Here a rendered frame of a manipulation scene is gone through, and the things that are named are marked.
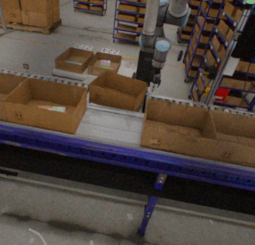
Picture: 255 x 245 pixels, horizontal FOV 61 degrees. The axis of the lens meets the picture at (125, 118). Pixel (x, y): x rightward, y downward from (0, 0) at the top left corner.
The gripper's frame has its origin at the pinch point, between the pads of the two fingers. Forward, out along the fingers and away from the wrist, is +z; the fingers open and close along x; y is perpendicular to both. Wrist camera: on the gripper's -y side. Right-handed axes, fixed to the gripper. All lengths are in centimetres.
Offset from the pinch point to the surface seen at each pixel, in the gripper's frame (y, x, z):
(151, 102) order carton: -29.4, 2.2, -8.8
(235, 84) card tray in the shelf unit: 72, -93, 16
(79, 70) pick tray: 44, 69, 16
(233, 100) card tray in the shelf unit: 71, -98, 35
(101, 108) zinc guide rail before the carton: -25.8, 34.6, 5.2
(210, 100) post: 26, -55, 15
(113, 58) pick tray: 83, 42, 14
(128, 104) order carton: -9.9, 16.2, 8.8
